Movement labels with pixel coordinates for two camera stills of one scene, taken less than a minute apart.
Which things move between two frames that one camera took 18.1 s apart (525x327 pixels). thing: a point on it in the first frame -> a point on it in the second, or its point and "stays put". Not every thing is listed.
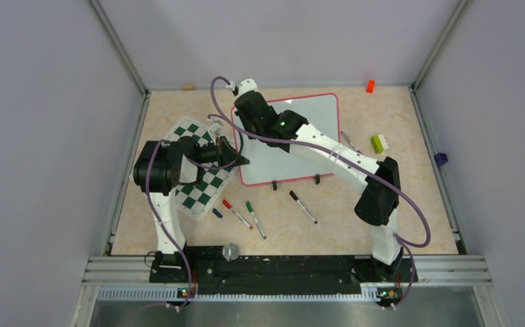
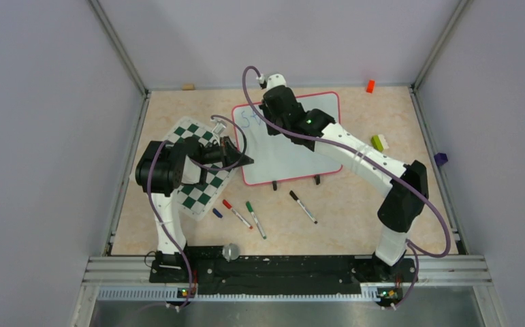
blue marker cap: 216,212 stays put
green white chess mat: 195,199 stays put
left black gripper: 222,160 stays put
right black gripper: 243,122 -> 272,130
